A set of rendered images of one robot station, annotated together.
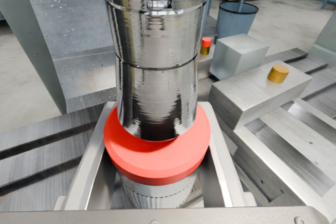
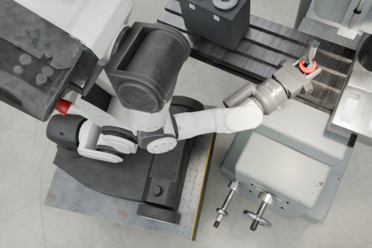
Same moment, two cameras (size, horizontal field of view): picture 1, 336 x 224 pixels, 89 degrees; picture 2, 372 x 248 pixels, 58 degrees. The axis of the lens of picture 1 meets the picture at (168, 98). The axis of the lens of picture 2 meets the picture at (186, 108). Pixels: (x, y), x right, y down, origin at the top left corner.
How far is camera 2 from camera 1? 0.97 m
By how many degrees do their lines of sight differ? 46
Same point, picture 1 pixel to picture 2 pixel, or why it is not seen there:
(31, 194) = (272, 55)
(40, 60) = not seen: outside the picture
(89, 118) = (306, 41)
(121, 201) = not seen: hidden behind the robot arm
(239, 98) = (352, 81)
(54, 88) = not seen: outside the picture
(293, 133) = (362, 109)
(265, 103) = (361, 90)
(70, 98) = (308, 17)
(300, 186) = (339, 114)
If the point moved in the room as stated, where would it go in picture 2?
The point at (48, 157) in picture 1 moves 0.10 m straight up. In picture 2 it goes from (282, 46) to (285, 30)
